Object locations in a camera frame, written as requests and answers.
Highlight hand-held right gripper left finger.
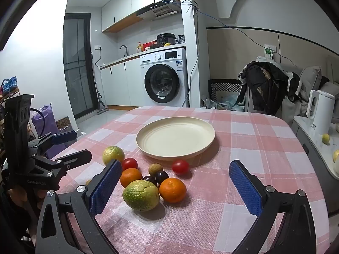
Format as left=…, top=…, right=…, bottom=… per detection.
left=36, top=159, right=123, bottom=254

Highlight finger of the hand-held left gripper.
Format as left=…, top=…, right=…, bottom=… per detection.
left=27, top=130, right=77, bottom=154
left=34, top=149, right=93, bottom=177

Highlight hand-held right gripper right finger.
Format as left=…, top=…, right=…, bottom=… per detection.
left=229, top=159, right=317, bottom=254

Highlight orange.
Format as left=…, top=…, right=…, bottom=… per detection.
left=159, top=177, right=187, bottom=204
left=120, top=168, right=143, bottom=188

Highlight red tomato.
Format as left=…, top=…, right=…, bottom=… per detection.
left=122, top=158, right=138, bottom=172
left=172, top=159, right=189, bottom=175

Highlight yellow-green round fruit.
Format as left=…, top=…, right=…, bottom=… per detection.
left=102, top=146, right=125, bottom=166

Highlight large green cracked fruit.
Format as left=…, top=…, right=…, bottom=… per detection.
left=122, top=179, right=160, bottom=212

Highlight dark purple plum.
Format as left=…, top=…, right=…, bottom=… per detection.
left=143, top=175, right=158, bottom=187
left=155, top=171, right=169, bottom=185

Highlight cream round plate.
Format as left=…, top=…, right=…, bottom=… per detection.
left=136, top=117, right=216, bottom=161

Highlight person's left hand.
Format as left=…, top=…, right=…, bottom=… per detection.
left=9, top=190, right=47, bottom=207

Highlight patterned door mat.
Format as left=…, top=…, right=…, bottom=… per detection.
left=56, top=116, right=71, bottom=132

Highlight purple bag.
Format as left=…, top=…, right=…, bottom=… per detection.
left=31, top=104, right=57, bottom=159

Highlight pink checked tablecloth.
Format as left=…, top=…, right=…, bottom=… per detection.
left=50, top=106, right=330, bottom=254

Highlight grey stick vacuum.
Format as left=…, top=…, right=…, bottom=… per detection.
left=96, top=90, right=109, bottom=115

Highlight blue shoes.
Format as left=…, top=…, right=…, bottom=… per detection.
left=2, top=76, right=18, bottom=96

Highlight dark glass door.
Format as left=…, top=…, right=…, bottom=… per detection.
left=64, top=13, right=97, bottom=120

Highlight white base cabinets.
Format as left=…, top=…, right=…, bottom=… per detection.
left=100, top=58, right=146, bottom=108

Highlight white marble side table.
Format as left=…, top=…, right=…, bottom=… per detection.
left=292, top=116, right=339, bottom=217

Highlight light blue cloth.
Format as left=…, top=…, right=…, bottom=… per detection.
left=218, top=95, right=245, bottom=111

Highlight black patterned basket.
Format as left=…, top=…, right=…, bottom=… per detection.
left=207, top=79, right=243, bottom=104

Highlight black jacket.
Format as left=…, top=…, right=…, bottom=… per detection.
left=238, top=61, right=300, bottom=116

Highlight white electric kettle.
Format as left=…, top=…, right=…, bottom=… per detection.
left=306, top=90, right=336, bottom=137

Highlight white washing machine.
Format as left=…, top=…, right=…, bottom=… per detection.
left=140, top=48, right=189, bottom=108

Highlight grey cushion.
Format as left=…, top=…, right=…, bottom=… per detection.
left=299, top=66, right=322, bottom=104

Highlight black pressure cooker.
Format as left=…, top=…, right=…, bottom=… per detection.
left=156, top=33, right=177, bottom=47

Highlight white outlet with green plug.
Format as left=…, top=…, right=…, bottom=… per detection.
left=264, top=44, right=277, bottom=62

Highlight steel range hood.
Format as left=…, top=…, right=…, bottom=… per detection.
left=137, top=0, right=182, bottom=21

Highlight white wall cabinets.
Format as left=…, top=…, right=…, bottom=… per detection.
left=101, top=0, right=191, bottom=33

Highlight blue cable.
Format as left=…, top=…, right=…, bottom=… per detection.
left=195, top=5, right=268, bottom=51

